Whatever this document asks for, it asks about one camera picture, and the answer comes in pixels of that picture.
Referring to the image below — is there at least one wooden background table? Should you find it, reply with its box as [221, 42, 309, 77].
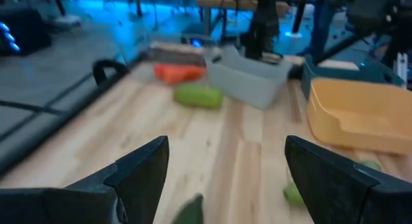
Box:
[195, 0, 290, 19]

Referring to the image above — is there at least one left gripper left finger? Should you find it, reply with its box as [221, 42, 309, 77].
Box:
[0, 135, 171, 224]

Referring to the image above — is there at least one gray plastic basket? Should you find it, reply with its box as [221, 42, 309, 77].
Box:
[205, 44, 294, 111]

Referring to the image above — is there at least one small green chili pepper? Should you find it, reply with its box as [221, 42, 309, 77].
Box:
[282, 181, 307, 209]

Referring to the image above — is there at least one black metal table frame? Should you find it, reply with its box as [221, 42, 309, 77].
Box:
[0, 58, 144, 178]

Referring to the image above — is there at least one dark green avocado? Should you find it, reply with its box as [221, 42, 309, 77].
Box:
[171, 194, 205, 224]

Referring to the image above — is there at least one orange carrot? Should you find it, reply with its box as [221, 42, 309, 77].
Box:
[153, 63, 181, 83]
[160, 64, 207, 85]

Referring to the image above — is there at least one light green cucumber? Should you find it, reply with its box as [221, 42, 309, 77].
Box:
[173, 82, 224, 110]

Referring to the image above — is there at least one black strap loop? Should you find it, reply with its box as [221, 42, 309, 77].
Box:
[93, 59, 129, 86]

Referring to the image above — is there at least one teal plastic basket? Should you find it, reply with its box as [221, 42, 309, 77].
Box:
[301, 55, 406, 100]

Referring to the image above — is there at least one yellow plastic basket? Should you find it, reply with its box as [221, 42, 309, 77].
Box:
[305, 77, 412, 156]

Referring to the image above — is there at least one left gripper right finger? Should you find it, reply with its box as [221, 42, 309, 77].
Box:
[285, 135, 412, 224]

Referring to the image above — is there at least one black box with blue lights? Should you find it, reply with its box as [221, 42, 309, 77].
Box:
[0, 6, 53, 57]

